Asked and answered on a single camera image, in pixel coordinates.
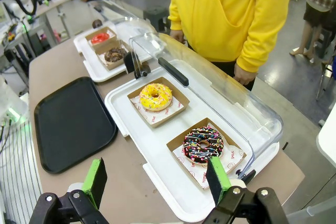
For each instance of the black lid hinge knob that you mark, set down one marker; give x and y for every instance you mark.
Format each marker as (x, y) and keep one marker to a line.
(130, 62)
(246, 176)

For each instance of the cardboard box under red donut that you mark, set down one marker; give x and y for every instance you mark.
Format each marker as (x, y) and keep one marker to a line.
(102, 47)

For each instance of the person right forearm yellow sleeve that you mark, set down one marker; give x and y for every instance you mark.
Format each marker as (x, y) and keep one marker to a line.
(174, 16)

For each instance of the person black trousers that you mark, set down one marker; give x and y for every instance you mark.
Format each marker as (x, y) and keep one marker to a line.
(228, 68)

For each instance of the chocolate donut with rainbow sprinkles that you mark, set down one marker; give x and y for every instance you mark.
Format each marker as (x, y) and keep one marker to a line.
(193, 150)

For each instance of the white side table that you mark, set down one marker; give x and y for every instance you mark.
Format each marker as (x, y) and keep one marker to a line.
(328, 137)

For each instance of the clear display case lid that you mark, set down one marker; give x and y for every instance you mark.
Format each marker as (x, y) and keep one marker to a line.
(126, 24)

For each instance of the person left hand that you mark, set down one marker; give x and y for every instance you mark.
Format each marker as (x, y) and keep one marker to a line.
(244, 75)

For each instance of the large white display case base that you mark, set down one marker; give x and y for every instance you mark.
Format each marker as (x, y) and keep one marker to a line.
(157, 163)

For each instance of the person left forearm yellow sleeve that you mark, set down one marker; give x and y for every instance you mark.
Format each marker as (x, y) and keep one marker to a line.
(260, 48)

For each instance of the cardboard box under sprinkled chocolate donut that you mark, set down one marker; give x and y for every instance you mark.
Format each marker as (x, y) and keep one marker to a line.
(176, 142)

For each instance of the red glazed donut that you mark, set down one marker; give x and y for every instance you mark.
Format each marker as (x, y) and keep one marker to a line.
(99, 38)

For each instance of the black plastic serving tray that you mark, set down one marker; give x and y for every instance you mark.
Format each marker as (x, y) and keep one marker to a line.
(73, 124)

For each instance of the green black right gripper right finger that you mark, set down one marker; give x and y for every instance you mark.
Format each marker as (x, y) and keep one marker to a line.
(219, 179)

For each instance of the printed paper under sprinkled chocolate donut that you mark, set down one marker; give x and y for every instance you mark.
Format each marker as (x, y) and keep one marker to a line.
(233, 155)

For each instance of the metal frame chair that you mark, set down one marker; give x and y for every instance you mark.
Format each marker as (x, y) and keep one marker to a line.
(326, 74)

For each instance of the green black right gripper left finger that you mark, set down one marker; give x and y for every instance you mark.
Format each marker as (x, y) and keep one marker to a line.
(93, 182)

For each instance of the person torso in yellow hoodie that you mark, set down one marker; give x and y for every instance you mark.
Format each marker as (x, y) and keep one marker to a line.
(223, 11)

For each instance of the cardboard box under nut donut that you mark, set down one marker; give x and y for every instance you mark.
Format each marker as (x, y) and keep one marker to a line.
(115, 65)

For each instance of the small white display case base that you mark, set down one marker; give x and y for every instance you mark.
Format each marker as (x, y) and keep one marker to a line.
(92, 64)

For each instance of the person right hand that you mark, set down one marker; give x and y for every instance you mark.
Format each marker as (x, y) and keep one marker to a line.
(177, 36)

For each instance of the black stool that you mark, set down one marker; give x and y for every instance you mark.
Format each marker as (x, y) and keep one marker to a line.
(156, 16)

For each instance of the yellow sprinkled donut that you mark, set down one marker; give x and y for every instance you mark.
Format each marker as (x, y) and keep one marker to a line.
(147, 100)

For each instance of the printed paper under yellow donut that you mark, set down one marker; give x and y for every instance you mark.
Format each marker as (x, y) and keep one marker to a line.
(155, 117)

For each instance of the cardboard box under yellow donut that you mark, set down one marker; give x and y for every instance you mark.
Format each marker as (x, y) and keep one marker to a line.
(181, 98)

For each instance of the chocolate nut donut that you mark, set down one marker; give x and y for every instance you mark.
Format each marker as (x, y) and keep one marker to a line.
(114, 55)

